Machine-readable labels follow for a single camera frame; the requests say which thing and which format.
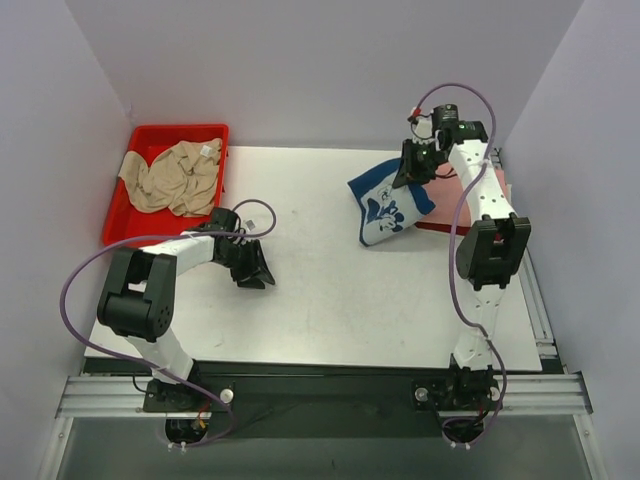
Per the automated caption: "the blue t-shirt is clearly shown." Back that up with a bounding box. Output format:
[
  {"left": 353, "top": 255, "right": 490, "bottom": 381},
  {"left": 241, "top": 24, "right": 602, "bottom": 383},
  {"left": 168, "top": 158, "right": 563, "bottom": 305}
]
[{"left": 347, "top": 158, "right": 436, "bottom": 247}]

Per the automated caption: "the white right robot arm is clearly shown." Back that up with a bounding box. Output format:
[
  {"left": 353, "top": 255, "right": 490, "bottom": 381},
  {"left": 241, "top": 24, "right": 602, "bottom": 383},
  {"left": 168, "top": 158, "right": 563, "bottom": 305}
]
[{"left": 393, "top": 103, "right": 531, "bottom": 408}]

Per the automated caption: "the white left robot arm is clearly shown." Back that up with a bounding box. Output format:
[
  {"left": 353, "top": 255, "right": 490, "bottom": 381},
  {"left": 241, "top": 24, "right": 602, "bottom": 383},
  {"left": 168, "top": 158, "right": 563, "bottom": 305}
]
[{"left": 97, "top": 207, "right": 275, "bottom": 412}]

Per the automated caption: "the folded pink t-shirt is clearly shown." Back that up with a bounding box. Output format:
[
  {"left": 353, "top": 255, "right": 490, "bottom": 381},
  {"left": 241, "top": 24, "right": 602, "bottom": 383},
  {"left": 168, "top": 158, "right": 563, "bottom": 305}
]
[{"left": 418, "top": 169, "right": 510, "bottom": 227}]

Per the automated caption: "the folded red t-shirt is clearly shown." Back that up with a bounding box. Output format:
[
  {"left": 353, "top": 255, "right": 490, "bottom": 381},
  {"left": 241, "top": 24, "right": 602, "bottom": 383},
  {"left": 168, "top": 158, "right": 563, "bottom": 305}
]
[{"left": 415, "top": 222, "right": 470, "bottom": 236}]

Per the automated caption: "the beige t-shirt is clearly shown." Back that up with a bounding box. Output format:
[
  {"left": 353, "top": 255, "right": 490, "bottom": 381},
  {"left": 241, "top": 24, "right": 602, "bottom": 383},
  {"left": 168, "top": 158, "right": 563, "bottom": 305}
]
[{"left": 119, "top": 138, "right": 222, "bottom": 217}]

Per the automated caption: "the red plastic bin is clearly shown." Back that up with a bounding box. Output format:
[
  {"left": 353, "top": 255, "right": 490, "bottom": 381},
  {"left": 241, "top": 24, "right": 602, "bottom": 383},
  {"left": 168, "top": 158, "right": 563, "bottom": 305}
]
[{"left": 102, "top": 124, "right": 229, "bottom": 246}]

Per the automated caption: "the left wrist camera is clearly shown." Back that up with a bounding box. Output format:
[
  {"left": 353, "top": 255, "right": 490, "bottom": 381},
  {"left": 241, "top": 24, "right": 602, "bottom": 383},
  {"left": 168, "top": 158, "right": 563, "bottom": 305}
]
[{"left": 208, "top": 207, "right": 254, "bottom": 239}]

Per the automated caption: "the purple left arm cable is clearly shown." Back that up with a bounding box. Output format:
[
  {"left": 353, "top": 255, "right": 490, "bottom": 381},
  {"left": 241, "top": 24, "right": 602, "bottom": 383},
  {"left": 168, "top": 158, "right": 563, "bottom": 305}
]
[{"left": 58, "top": 198, "right": 279, "bottom": 448}]

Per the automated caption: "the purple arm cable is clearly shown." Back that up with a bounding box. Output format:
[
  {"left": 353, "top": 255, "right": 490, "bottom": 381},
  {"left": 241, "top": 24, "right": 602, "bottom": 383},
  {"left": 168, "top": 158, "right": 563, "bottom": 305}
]
[
  {"left": 58, "top": 198, "right": 279, "bottom": 448},
  {"left": 412, "top": 82, "right": 509, "bottom": 448}
]

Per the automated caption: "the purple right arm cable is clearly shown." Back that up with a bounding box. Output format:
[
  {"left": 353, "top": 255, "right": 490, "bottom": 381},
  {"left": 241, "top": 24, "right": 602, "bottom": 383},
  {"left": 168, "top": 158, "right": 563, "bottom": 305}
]
[{"left": 412, "top": 82, "right": 509, "bottom": 448}]

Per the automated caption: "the aluminium frame rail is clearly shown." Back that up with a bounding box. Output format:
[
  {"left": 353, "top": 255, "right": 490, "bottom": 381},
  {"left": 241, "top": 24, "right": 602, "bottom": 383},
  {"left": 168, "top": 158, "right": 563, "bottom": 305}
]
[{"left": 39, "top": 147, "right": 606, "bottom": 480}]

